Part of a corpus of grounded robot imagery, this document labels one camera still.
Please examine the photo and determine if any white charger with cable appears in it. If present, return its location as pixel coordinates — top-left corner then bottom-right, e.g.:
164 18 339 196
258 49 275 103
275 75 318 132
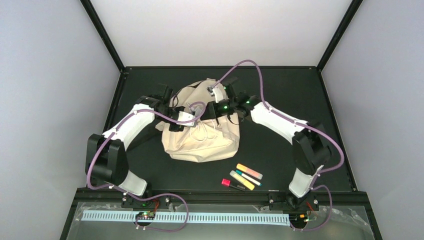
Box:
189 119 222 143

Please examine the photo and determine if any beige canvas backpack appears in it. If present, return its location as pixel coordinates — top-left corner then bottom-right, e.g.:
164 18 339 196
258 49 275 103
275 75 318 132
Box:
155 78 241 163

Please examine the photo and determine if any orange pastel highlighter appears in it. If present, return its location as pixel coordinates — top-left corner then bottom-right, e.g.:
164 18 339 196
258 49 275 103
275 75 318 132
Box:
236 163 263 180

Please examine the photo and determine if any yellow highlighter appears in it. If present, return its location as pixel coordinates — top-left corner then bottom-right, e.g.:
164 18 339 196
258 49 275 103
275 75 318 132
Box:
229 170 255 191

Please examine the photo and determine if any pink black highlighter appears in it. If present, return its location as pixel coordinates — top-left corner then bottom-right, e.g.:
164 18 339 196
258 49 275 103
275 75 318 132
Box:
221 178 246 192

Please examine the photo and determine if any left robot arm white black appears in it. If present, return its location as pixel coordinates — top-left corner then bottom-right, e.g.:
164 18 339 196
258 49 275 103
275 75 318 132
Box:
85 86 195 197

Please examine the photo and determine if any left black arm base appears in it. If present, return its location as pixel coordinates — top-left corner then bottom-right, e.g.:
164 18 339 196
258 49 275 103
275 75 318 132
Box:
121 196 170 227

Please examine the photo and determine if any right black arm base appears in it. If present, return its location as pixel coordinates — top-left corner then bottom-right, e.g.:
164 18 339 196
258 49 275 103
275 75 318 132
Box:
268 191 319 229

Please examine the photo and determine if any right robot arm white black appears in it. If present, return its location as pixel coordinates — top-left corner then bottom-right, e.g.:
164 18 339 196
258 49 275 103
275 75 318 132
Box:
202 82 332 210

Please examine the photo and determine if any white teal marker pen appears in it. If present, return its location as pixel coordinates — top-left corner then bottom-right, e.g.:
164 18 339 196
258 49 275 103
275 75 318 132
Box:
235 170 262 186

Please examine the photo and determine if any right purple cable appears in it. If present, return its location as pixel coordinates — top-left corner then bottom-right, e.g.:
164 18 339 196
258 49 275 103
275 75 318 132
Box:
215 59 345 232

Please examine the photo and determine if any black frame post left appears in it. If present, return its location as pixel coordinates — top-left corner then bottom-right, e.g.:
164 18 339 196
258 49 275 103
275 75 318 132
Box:
80 0 125 72

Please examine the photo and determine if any black frame post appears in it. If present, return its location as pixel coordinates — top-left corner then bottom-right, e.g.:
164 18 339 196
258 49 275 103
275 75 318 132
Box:
316 0 363 73
80 0 125 72

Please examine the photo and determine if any light blue slotted cable duct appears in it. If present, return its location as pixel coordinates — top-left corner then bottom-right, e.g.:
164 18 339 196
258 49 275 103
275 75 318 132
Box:
77 210 290 226

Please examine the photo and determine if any black frame post right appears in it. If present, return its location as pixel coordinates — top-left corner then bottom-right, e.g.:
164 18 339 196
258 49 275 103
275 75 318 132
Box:
316 0 363 73

